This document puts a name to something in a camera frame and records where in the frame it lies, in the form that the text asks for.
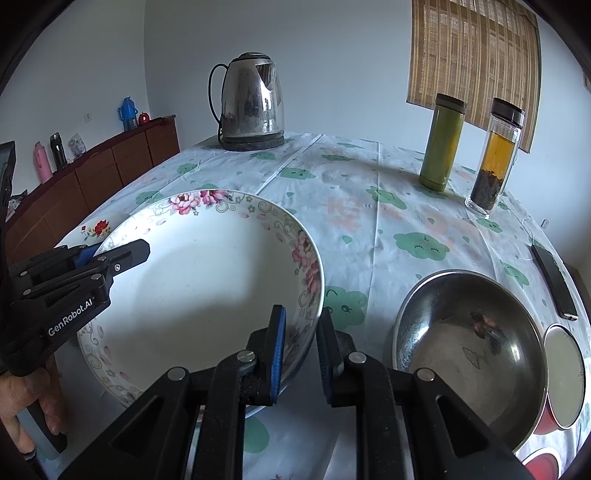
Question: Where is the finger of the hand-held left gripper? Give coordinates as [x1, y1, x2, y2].
[21, 239, 151, 308]
[9, 244, 102, 289]

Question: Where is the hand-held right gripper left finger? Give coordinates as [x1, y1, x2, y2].
[58, 305, 288, 480]

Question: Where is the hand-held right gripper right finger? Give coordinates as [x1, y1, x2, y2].
[317, 307, 536, 480]

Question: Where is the large floral porcelain bowl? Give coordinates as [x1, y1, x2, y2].
[76, 189, 325, 418]

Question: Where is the stainless steel bowl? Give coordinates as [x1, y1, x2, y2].
[382, 270, 549, 453]

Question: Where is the red and white bowl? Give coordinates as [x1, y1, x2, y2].
[519, 440, 570, 480]

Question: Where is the person's left hand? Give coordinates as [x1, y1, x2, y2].
[0, 368, 66, 455]

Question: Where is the small floral plate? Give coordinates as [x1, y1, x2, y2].
[52, 213, 139, 254]

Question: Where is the brown wooden cabinet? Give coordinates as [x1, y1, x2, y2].
[4, 115, 181, 252]

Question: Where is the pink thermos flask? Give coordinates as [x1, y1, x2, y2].
[33, 142, 54, 183]

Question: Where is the black thermos flask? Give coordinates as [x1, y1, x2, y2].
[50, 132, 69, 171]

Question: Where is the cloud print tablecloth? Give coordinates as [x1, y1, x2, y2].
[46, 131, 583, 480]

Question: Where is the blue thermos jug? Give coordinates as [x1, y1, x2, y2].
[117, 97, 138, 131]

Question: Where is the black kettle base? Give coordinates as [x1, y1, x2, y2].
[217, 130, 287, 152]

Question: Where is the stainless steel electric kettle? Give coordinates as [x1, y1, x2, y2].
[208, 52, 286, 139]

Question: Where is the green thermos bottle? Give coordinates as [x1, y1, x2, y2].
[419, 93, 467, 191]

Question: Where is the white enamel bowl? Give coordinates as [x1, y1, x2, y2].
[542, 323, 587, 430]

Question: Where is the black smartphone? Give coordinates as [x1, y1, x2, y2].
[531, 244, 579, 321]

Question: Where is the glass tea bottle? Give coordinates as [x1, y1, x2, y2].
[465, 97, 526, 220]

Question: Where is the bamboo window blind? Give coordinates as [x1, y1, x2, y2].
[406, 0, 542, 154]

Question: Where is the white charging cable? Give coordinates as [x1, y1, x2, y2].
[521, 217, 550, 247]

